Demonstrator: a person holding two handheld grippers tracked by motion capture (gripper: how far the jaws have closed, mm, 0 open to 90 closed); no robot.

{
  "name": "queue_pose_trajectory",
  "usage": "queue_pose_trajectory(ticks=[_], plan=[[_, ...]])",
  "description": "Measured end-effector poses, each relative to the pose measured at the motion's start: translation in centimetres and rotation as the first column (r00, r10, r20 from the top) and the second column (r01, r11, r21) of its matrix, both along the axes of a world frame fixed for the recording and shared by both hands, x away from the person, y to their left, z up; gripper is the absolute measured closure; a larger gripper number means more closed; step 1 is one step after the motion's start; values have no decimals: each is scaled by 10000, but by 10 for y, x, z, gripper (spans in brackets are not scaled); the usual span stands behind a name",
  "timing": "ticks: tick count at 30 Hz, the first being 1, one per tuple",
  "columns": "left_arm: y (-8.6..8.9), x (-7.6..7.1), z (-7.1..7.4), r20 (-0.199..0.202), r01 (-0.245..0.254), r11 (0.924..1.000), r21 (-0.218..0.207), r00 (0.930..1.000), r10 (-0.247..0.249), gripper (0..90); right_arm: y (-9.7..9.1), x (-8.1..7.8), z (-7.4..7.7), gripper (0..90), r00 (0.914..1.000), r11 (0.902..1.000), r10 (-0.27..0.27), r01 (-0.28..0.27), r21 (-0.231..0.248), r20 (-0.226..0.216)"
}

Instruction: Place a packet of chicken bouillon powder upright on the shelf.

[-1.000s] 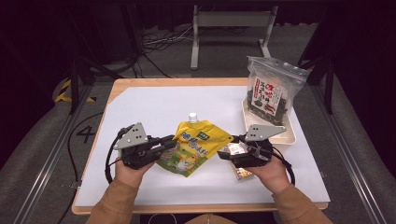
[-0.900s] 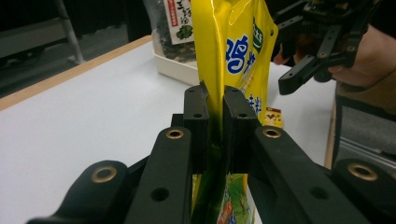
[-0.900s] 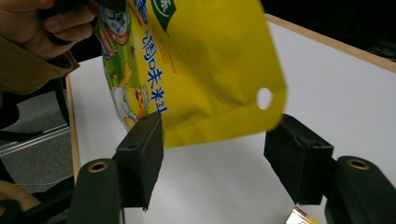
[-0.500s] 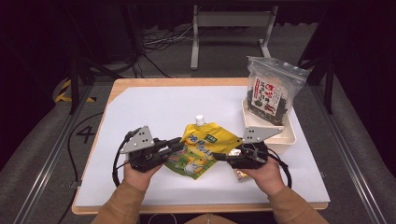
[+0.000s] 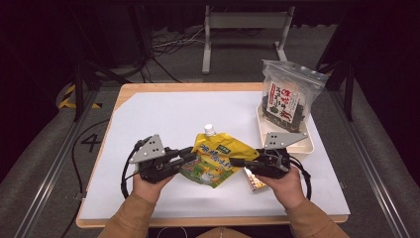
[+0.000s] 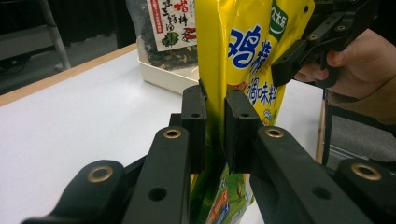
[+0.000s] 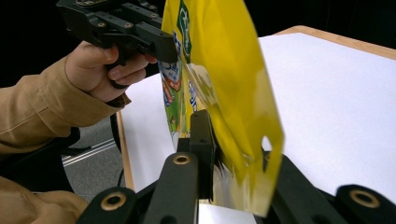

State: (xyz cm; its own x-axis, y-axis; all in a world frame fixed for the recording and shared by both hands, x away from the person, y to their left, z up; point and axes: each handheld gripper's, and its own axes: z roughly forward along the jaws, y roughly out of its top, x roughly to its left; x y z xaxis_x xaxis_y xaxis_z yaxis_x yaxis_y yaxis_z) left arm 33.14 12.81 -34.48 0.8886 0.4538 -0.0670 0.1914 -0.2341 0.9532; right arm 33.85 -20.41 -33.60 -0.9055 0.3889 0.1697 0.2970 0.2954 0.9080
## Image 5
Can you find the yellow and black hazard tape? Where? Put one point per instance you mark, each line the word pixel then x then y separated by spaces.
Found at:
pixel 67 99

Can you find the aluminium floor rail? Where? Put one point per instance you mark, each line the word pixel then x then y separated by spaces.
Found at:
pixel 366 158
pixel 52 165

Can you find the small red and yellow box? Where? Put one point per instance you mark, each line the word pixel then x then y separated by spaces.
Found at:
pixel 256 183

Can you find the clear bag of dark snacks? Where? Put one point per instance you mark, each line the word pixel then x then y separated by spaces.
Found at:
pixel 287 95

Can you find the person's right hand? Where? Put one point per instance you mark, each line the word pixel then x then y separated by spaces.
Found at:
pixel 289 190

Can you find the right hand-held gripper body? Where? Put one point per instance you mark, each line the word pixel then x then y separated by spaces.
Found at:
pixel 274 162

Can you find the grey metal stand frame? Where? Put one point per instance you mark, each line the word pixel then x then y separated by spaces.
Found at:
pixel 247 20

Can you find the yellow spout pouch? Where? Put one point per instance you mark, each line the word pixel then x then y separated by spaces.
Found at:
pixel 214 158

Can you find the black metal stand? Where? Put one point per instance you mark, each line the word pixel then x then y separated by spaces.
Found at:
pixel 346 82
pixel 79 86

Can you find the white table mat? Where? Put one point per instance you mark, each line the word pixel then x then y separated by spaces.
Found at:
pixel 171 112

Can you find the person's left hand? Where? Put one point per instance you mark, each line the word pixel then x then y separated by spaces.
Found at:
pixel 147 190

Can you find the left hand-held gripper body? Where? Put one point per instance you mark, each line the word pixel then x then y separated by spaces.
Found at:
pixel 150 152

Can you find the white plastic container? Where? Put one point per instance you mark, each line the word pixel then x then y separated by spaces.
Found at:
pixel 303 147

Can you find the person's torso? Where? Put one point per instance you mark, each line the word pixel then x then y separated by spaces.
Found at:
pixel 221 233

